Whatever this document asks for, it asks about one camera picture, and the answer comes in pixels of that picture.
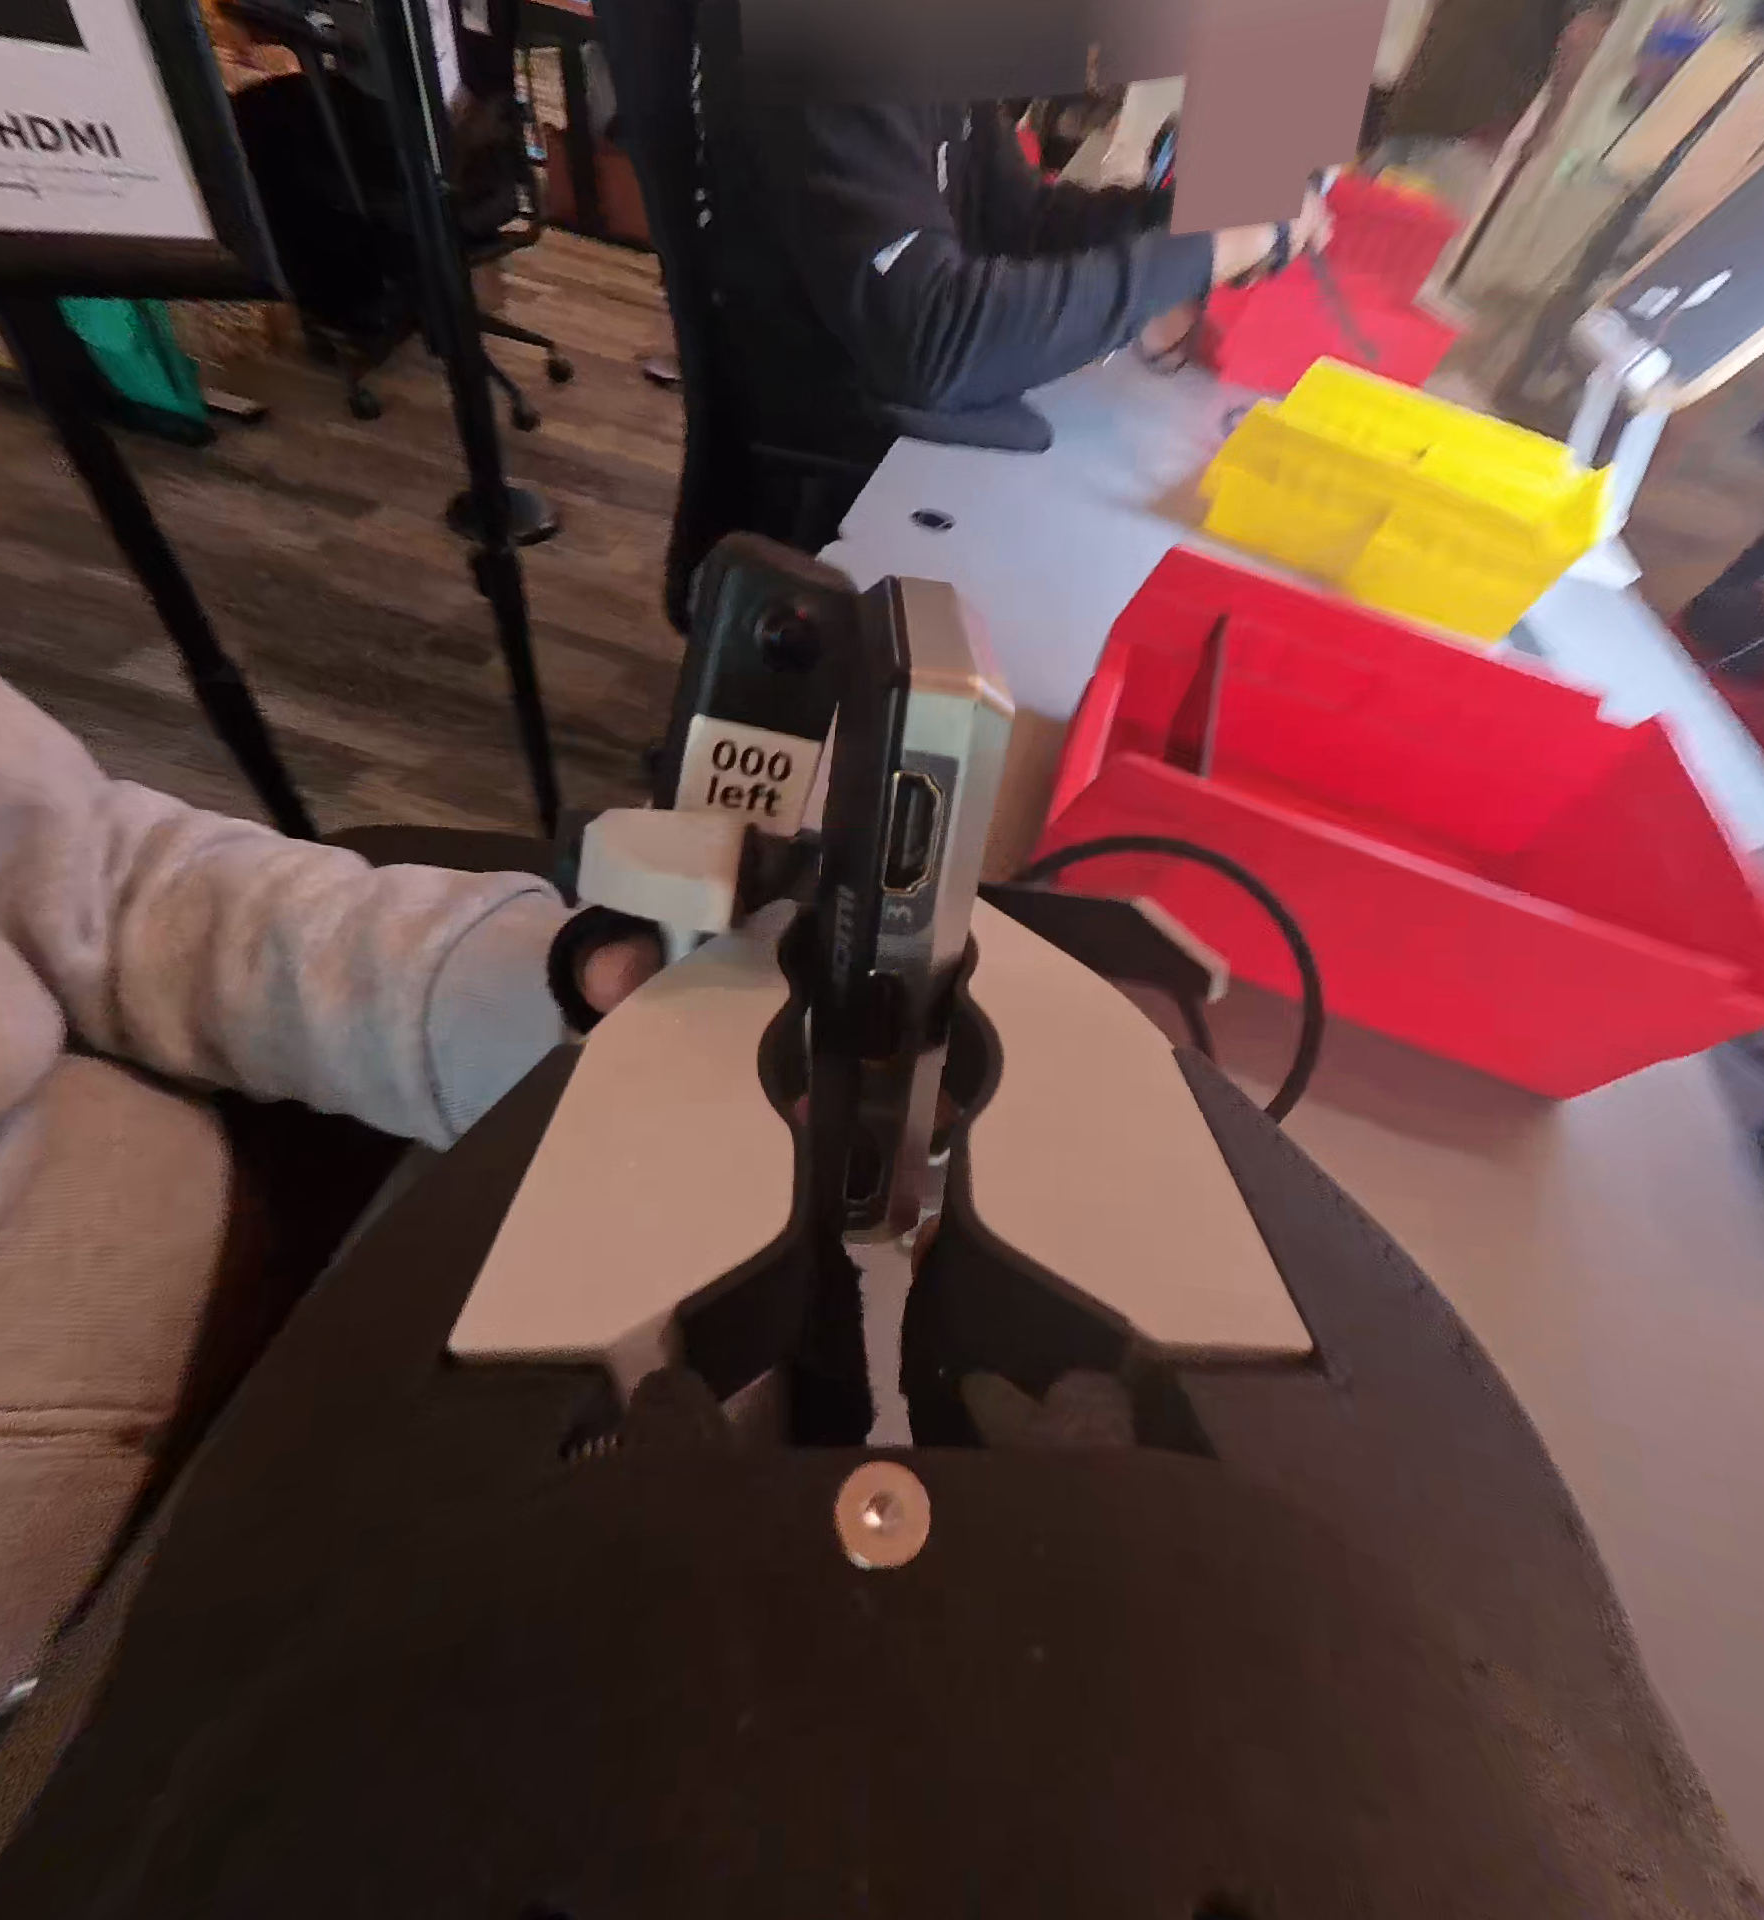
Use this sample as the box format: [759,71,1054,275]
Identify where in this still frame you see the large red plastic bin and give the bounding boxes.
[1035,542,1764,1104]

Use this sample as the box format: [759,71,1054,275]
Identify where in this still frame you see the black round base stand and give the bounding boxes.
[446,481,564,554]

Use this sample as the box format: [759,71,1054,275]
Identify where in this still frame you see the small red plastic bin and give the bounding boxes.
[1207,170,1469,397]

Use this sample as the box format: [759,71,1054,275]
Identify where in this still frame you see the yellow plastic bin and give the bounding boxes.
[1199,355,1615,643]

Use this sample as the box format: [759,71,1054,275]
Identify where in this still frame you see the black framed white sign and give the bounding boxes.
[0,0,290,302]

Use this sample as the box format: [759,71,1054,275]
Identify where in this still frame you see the green bag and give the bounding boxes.
[55,293,219,450]

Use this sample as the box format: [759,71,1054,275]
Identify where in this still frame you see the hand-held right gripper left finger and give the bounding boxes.
[446,893,832,1403]

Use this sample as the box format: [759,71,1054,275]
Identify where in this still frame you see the black tripod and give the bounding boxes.
[0,0,569,841]

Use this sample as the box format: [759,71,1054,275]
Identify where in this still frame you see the person's left hand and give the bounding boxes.
[582,928,675,1018]

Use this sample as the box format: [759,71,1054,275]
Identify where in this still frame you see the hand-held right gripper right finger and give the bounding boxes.
[904,892,1323,1373]

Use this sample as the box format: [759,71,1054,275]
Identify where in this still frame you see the black top table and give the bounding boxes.
[1562,100,1764,506]

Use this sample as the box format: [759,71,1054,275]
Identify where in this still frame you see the black office chair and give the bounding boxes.
[229,59,573,441]

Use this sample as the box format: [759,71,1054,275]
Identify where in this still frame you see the person in dark jacket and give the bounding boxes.
[604,0,1056,640]

